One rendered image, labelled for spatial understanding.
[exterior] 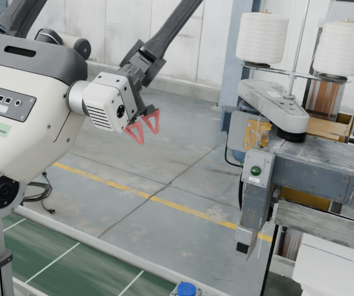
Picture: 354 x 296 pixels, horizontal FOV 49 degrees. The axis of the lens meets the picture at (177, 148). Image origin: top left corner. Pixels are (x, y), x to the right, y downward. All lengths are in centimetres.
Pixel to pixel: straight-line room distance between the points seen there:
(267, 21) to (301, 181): 54
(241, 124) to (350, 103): 486
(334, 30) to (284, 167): 46
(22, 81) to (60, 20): 747
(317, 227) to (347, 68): 52
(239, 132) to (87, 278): 105
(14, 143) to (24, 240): 135
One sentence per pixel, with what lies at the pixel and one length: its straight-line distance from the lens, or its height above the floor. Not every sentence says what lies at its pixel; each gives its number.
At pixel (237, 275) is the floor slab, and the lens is 277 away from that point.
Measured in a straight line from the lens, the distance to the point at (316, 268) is 147.
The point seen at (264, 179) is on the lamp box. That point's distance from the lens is 111.
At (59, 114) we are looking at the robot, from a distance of 106.
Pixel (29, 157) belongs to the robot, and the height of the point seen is 129.
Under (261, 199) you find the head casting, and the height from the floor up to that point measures 118.
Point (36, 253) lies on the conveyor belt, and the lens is 225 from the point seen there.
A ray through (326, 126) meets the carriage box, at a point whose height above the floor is 133.
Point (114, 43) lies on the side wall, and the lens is 773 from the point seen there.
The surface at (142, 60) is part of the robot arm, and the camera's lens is 111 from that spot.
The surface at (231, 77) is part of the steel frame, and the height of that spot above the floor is 55.
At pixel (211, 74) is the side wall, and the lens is 679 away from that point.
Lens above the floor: 173
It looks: 22 degrees down
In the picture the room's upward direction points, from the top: 6 degrees clockwise
